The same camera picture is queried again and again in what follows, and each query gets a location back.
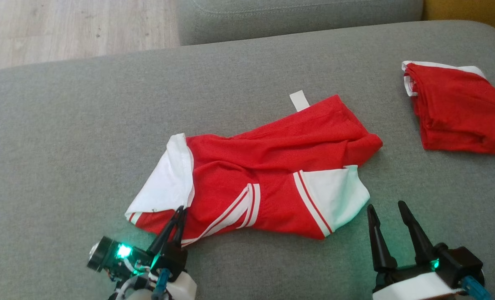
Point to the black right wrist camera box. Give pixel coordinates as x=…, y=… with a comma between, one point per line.
x=460, y=262

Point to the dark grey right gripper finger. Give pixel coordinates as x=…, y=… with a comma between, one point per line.
x=420, y=246
x=381, y=250

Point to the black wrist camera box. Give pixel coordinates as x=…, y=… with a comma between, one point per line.
x=460, y=262
x=172, y=258

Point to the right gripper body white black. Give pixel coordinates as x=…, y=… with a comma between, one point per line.
x=410, y=287

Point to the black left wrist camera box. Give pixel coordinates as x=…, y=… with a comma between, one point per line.
x=172, y=258

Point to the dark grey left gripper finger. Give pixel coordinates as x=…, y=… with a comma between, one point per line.
x=166, y=235
x=180, y=231

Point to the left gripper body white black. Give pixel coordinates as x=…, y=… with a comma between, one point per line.
x=106, y=254

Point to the grey sofa chaise cushion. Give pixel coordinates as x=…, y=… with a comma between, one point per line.
x=64, y=146

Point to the red garment with white stripes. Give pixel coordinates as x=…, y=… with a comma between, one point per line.
x=272, y=158

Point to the grey sofa back cushion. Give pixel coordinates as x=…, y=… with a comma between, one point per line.
x=293, y=21

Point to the red jersey with white collar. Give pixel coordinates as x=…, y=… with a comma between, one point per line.
x=456, y=112

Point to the wide yellow sofa back cushion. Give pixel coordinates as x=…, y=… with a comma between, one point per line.
x=472, y=12

